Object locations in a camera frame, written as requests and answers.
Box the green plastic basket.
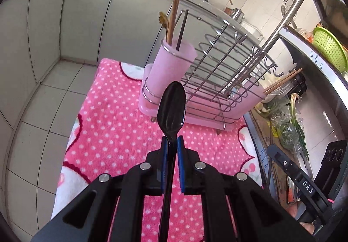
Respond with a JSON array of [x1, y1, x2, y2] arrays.
[[312, 27, 348, 74]]

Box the green onions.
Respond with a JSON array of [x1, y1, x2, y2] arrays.
[[288, 94, 310, 160]]

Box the person's right hand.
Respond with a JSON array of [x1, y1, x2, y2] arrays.
[[288, 201, 316, 235]]

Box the metal wire strainer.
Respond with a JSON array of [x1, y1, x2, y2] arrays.
[[281, 0, 298, 24]]

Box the stainless steel shelf unit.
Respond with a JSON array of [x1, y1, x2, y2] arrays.
[[223, 0, 348, 199]]

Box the pink plastic drip tray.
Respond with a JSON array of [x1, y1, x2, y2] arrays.
[[138, 64, 266, 133]]

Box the dark container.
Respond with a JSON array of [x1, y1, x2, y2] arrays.
[[292, 73, 308, 96]]

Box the dark chopstick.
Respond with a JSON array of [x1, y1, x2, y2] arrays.
[[176, 9, 189, 51]]

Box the clear plastic container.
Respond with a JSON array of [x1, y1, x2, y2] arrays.
[[256, 79, 293, 118]]

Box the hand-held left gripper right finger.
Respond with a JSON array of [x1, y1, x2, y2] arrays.
[[177, 136, 316, 242]]

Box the bagged green vegetables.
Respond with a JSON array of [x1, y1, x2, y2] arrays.
[[269, 101, 303, 150]]

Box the chrome wire dish rack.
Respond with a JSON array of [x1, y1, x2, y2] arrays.
[[142, 9, 284, 129]]

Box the cardboard box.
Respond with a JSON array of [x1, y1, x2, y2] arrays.
[[244, 111, 276, 180]]

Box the black plastic spoon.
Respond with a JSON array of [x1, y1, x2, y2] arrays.
[[157, 81, 187, 242]]

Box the gold spoon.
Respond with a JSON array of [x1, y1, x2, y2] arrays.
[[158, 12, 170, 42]]

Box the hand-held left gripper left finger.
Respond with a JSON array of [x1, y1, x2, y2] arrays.
[[31, 136, 168, 242]]

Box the pink polka dot blanket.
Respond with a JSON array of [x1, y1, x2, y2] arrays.
[[50, 58, 264, 242]]

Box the metal kettle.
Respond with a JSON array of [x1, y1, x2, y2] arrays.
[[224, 7, 245, 21]]

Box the pink plastic utensil cup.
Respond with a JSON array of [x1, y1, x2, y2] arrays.
[[148, 39, 197, 108]]

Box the white kitchen cabinet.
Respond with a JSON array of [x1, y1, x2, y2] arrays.
[[0, 0, 263, 119]]

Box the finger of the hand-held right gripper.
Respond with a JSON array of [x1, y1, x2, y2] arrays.
[[266, 143, 299, 178]]

